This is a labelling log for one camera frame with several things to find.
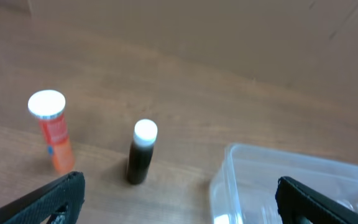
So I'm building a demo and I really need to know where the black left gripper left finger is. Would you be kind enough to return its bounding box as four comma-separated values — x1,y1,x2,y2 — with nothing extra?
0,171,85,224

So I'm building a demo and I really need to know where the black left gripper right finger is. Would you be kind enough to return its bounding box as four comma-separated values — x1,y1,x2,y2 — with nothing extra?
275,176,358,224

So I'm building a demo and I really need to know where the orange tube with white cap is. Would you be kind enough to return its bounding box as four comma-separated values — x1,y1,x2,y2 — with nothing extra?
27,90,75,174

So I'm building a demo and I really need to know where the dark bottle with white cap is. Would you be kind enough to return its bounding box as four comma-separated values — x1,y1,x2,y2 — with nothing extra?
126,119,158,185

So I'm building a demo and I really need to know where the clear plastic container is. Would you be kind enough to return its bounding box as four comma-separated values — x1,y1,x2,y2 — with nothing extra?
209,144,358,223

